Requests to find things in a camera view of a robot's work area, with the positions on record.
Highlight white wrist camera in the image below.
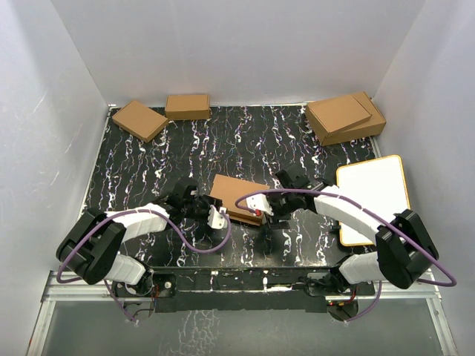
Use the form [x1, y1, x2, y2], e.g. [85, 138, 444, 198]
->
[246, 194, 274, 216]
[207, 205, 228, 230]

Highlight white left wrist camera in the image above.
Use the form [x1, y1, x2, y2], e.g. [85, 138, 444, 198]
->
[207, 205, 228, 230]

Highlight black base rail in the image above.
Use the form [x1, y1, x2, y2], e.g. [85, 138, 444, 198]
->
[112, 267, 375, 313]

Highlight white board with yellow rim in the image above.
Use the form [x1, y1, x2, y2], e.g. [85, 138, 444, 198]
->
[335, 154, 412, 247]

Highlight small cardboard box top right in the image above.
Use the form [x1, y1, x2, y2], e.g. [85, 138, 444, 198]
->
[305, 95, 371, 141]

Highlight large cardboard box bottom right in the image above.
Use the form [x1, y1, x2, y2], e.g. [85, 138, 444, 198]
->
[323, 91, 386, 145]

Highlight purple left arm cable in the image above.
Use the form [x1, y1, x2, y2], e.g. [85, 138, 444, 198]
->
[56, 211, 233, 324]

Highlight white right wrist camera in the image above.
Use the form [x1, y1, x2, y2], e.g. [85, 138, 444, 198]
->
[246, 194, 274, 216]

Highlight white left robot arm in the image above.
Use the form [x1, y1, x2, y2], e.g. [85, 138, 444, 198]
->
[56, 177, 230, 296]

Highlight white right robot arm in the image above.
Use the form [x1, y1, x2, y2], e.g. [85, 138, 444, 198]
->
[259, 170, 439, 294]

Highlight aluminium frame rail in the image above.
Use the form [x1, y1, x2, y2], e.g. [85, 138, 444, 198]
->
[362, 282, 459, 355]

